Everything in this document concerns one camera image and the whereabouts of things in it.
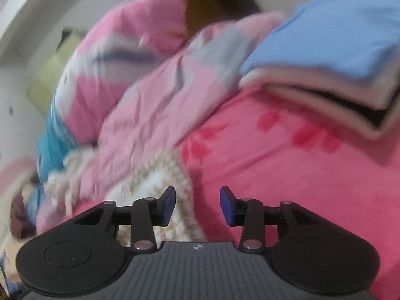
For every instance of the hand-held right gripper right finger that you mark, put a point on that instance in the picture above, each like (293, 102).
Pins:
(226, 206)

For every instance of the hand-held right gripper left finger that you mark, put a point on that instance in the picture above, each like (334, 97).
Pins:
(168, 206)

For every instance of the beige white checkered sweater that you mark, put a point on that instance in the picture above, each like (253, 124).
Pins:
(140, 178)

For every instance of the pink floral blanket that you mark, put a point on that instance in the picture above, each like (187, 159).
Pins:
(281, 168)

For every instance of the pink teal printed quilt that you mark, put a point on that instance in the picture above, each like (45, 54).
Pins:
(150, 100)

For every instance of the brown plush toy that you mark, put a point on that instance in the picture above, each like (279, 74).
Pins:
(20, 215)

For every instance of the grey white folded garment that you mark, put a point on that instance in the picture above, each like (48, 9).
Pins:
(359, 126)

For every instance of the pink cream striped pillow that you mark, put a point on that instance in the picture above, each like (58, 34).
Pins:
(15, 175)

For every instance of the yellow green wardrobe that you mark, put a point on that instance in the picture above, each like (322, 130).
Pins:
(50, 78)

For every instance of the black folded garment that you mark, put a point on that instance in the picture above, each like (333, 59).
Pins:
(387, 115)

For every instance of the light blue folded garment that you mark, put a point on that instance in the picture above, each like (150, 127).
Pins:
(328, 37)

